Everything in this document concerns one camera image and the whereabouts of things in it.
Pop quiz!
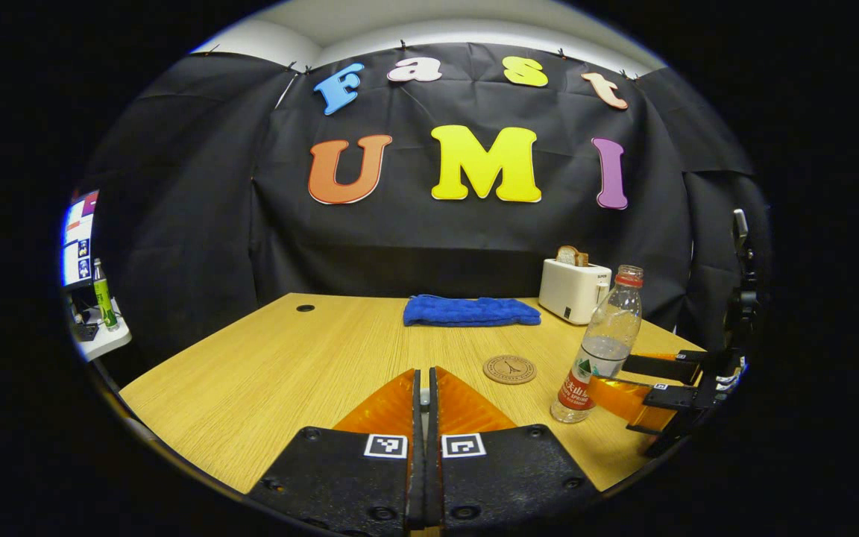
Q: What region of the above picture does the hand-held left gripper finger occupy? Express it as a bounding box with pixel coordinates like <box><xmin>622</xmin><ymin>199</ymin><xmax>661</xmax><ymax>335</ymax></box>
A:
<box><xmin>247</xmin><ymin>368</ymin><xmax>423</xmax><ymax>537</ymax></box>
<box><xmin>427</xmin><ymin>365</ymin><xmax>600</xmax><ymax>537</ymax></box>

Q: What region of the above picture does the clear plastic water bottle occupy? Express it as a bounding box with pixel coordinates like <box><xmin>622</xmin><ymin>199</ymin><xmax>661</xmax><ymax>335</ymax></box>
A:
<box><xmin>550</xmin><ymin>265</ymin><xmax>644</xmax><ymax>424</ymax></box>

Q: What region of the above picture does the round brown coaster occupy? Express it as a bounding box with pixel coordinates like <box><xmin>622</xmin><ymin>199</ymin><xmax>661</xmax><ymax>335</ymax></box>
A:
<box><xmin>483</xmin><ymin>355</ymin><xmax>538</xmax><ymax>386</ymax></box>

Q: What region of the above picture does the green drink bottle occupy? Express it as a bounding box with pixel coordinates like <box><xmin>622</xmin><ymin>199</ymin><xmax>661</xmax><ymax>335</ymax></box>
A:
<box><xmin>92</xmin><ymin>258</ymin><xmax>120</xmax><ymax>331</ymax></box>

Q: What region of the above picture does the white toaster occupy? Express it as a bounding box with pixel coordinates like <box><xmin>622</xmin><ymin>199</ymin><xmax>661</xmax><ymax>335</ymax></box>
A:
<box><xmin>538</xmin><ymin>258</ymin><xmax>613</xmax><ymax>325</ymax></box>

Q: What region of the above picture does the blue towel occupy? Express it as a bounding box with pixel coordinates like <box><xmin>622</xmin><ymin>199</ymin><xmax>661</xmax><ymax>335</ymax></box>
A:
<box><xmin>403</xmin><ymin>294</ymin><xmax>542</xmax><ymax>328</ymax></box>

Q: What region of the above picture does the black backdrop cloth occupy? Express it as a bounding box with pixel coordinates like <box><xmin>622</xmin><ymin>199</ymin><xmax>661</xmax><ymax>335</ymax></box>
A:
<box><xmin>75</xmin><ymin>43</ymin><xmax>770</xmax><ymax>366</ymax></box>

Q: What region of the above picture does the white side desk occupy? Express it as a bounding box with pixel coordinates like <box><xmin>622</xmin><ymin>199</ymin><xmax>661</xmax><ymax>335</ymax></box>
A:
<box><xmin>68</xmin><ymin>298</ymin><xmax>133</xmax><ymax>363</ymax></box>

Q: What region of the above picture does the computer monitor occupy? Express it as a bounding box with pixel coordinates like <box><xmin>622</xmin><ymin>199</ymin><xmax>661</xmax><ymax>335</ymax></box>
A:
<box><xmin>62</xmin><ymin>190</ymin><xmax>100</xmax><ymax>288</ymax></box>

